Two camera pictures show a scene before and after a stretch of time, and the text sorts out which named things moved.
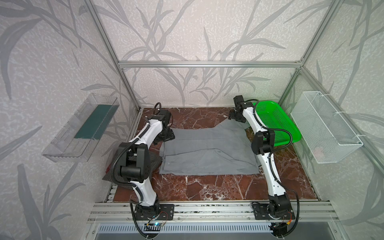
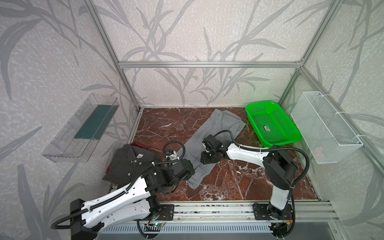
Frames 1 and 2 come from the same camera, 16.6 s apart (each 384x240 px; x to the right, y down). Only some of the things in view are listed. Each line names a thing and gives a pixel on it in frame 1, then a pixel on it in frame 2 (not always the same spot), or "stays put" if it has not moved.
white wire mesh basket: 327,136 stays put
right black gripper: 234,115 → 205,156
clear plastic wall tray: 78,136 stays put
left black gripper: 167,134 → 186,169
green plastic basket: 270,115 stays put
